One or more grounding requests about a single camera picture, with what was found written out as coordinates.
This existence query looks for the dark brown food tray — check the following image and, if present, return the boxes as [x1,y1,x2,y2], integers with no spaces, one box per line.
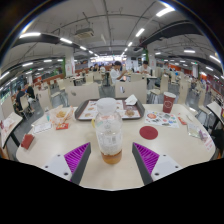
[74,98,146,122]

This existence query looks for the clear plastic food bag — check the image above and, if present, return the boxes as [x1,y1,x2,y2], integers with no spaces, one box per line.
[49,104,75,127]

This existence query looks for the person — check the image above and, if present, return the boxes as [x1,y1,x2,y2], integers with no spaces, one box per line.
[109,60,128,84]
[14,85,28,113]
[138,60,153,76]
[25,83,36,101]

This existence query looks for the red paper cup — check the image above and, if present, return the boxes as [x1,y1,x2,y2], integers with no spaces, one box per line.
[162,91,177,114]

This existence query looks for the printed sticker sheet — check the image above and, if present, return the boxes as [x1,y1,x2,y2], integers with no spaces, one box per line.
[144,109,180,129]

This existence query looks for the white paper receipt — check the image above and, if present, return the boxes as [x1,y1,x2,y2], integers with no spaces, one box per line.
[32,121,53,135]

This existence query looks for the small clear blue bottle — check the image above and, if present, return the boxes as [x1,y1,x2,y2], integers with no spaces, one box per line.
[44,107,51,123]

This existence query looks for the small red sauce packet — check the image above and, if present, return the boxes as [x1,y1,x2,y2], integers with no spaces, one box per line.
[177,116,188,126]

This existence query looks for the clear plastic wrapper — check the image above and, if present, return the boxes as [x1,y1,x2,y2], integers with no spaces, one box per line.
[186,122,203,139]

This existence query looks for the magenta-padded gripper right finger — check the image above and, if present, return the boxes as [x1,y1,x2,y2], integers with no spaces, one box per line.
[131,142,184,186]

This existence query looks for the small red snack packet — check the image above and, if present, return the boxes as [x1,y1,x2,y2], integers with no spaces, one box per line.
[55,122,70,131]

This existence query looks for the printed paper tray liner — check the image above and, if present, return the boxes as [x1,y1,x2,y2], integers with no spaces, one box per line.
[78,99,142,120]

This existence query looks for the flat round red coaster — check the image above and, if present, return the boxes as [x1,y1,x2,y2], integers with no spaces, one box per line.
[139,125,159,141]

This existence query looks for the beige canteen chairs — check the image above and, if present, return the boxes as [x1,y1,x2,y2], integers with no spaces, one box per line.
[0,71,224,114]

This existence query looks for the flat red wallet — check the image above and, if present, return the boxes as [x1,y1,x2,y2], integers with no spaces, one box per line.
[20,133,36,150]

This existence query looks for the clear plastic tea bottle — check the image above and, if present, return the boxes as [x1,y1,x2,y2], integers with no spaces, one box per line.
[94,97,124,165]

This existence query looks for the ceiling strip lights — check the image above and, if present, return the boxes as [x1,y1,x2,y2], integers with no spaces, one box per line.
[0,4,223,81]

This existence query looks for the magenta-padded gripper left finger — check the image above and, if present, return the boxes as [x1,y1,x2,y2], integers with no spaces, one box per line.
[42,142,92,186]

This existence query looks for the crumpled white napkin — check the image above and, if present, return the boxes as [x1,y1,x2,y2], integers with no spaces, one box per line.
[124,94,139,107]

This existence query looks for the ceiling air conditioner unit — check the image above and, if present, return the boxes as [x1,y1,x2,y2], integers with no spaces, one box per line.
[73,27,95,39]

